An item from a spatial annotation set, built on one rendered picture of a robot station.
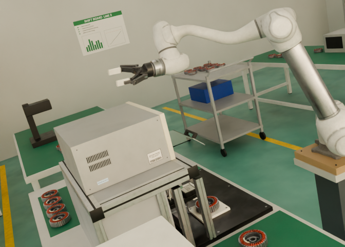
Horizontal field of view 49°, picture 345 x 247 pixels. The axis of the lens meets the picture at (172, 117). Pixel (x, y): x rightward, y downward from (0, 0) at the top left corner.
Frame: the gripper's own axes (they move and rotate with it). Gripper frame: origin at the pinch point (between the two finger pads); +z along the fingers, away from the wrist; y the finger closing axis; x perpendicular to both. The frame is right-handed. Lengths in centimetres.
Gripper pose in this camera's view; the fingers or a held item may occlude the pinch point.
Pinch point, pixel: (114, 77)
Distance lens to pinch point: 192.0
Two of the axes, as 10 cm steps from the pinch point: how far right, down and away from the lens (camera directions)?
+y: 4.3, 4.8, -7.6
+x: 0.2, 8.4, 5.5
